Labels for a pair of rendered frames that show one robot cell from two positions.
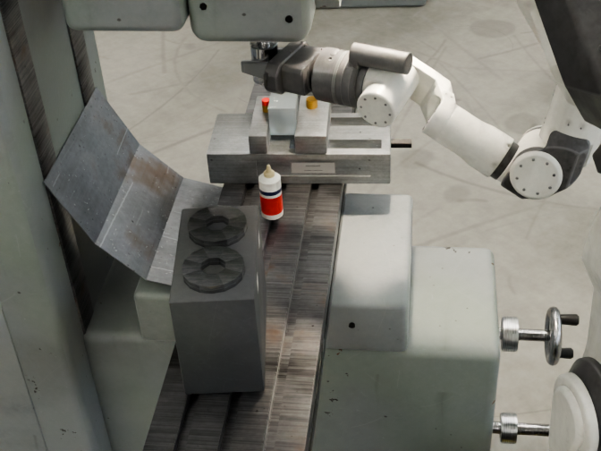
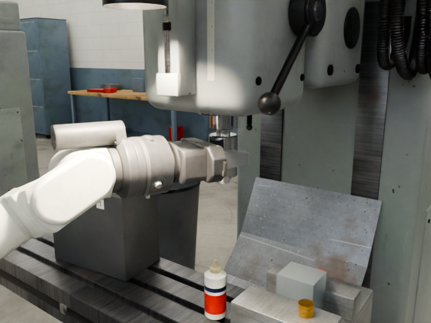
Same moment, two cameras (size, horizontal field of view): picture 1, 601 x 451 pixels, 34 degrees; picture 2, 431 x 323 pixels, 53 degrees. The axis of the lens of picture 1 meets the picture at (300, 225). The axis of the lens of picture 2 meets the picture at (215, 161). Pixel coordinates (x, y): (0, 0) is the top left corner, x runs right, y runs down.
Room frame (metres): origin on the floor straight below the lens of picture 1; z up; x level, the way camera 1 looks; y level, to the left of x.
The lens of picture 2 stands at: (1.78, -0.57, 1.39)
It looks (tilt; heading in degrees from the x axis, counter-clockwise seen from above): 14 degrees down; 118
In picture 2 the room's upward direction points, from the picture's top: straight up
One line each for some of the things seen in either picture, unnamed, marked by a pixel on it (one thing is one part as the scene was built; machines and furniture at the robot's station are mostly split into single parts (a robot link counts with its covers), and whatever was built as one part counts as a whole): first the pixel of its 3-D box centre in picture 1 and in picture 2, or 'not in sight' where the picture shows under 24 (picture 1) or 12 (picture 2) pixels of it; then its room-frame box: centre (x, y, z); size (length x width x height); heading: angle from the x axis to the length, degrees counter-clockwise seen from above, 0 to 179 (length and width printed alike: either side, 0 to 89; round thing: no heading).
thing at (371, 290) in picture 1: (282, 265); not in sight; (1.47, 0.04, 0.79); 0.50 x 0.35 x 0.12; 81
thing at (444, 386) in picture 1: (302, 391); not in sight; (1.46, 0.02, 0.43); 0.81 x 0.32 x 0.60; 81
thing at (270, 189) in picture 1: (270, 190); (215, 287); (1.45, 0.05, 0.98); 0.04 x 0.04 x 0.11
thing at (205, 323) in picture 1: (222, 294); (104, 219); (1.12, 0.13, 1.03); 0.22 x 0.12 x 0.20; 178
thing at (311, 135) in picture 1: (313, 123); (284, 320); (1.61, -0.04, 1.02); 0.15 x 0.06 x 0.04; 173
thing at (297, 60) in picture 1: (313, 72); (172, 163); (1.42, -0.04, 1.23); 0.13 x 0.12 x 0.10; 150
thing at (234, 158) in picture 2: not in sight; (233, 159); (1.49, 0.02, 1.23); 0.06 x 0.02 x 0.03; 60
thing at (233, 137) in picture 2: (264, 45); (223, 137); (1.47, 0.04, 1.26); 0.05 x 0.05 x 0.01
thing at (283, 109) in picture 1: (283, 114); (301, 289); (1.61, 0.02, 1.04); 0.06 x 0.05 x 0.06; 173
